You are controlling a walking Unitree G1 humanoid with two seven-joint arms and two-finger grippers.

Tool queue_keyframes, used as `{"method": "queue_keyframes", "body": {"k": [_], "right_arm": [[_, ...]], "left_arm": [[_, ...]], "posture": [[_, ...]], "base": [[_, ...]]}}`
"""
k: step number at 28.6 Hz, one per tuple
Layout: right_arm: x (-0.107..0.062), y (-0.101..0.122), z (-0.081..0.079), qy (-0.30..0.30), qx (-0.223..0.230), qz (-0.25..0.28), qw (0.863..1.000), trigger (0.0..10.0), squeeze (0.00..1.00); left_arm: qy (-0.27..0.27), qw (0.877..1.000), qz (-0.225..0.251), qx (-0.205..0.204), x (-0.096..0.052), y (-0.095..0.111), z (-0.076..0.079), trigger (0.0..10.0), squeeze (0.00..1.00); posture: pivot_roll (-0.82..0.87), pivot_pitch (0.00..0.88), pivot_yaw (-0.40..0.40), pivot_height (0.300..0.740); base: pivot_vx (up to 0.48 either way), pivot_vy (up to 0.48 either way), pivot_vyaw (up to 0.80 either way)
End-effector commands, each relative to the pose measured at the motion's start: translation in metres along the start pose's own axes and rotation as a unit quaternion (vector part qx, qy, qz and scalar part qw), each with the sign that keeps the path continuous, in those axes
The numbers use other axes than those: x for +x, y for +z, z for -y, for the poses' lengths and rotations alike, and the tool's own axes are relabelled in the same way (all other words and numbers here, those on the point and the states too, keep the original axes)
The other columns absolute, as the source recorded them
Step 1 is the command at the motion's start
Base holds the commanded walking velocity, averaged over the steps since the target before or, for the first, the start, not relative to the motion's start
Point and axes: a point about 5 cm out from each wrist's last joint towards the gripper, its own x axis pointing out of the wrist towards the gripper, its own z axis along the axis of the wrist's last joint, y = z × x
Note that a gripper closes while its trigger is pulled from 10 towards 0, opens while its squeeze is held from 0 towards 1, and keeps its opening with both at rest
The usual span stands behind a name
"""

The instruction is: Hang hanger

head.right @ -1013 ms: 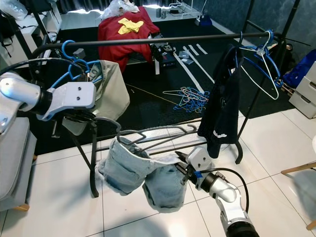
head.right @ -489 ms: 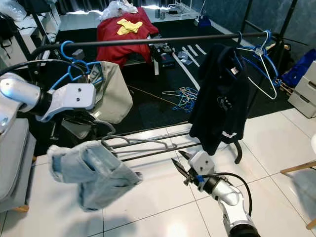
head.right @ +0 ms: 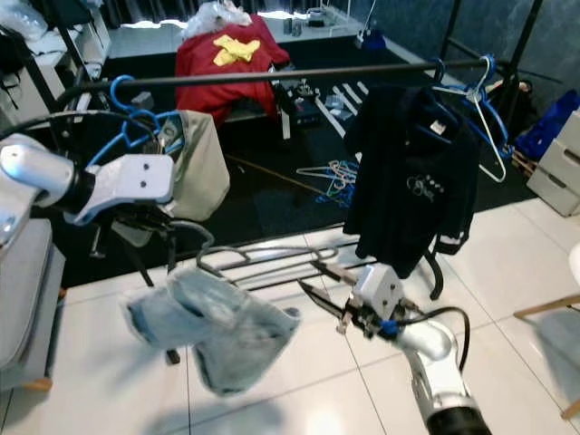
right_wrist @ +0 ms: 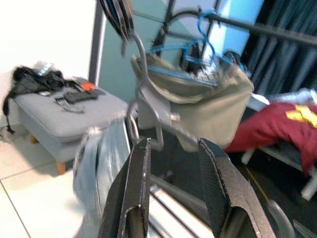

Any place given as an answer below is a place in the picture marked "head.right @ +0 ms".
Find yellow cloth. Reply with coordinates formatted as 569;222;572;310
213;34;262;66

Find white plastic bag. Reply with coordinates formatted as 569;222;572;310
186;0;253;39

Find black electronic equipment box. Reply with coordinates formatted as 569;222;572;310
276;91;314;128

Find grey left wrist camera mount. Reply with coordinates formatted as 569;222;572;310
72;154;175;227

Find black metal clothes rack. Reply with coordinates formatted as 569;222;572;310
18;0;545;363

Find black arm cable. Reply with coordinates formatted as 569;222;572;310
9;109;160;146
394;306;472;372

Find white drawer unit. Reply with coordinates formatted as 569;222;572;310
527;109;580;218

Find grey shorts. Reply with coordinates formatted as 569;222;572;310
136;111;232;246

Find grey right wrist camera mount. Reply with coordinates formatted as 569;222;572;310
353;263;407;318

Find white shelf unit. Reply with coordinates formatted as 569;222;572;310
0;23;110;128

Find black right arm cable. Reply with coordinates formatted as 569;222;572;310
394;306;472;372

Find blue denim shorts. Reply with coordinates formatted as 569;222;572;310
125;266;302;398

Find navy polo shirt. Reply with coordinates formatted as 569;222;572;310
343;84;481;277

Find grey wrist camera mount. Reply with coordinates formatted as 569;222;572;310
72;154;175;227
353;263;407;318

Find blue fabric bag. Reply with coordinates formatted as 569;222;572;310
515;89;580;162

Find white plastic hanger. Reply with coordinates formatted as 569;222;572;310
435;82;508;182

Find dark pleated curtain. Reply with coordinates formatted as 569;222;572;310
100;0;345;28

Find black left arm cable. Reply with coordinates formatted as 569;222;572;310
9;109;160;146

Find red cloth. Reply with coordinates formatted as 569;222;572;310
175;18;291;123

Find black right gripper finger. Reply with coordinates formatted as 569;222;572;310
313;260;365;289
297;279;350;320

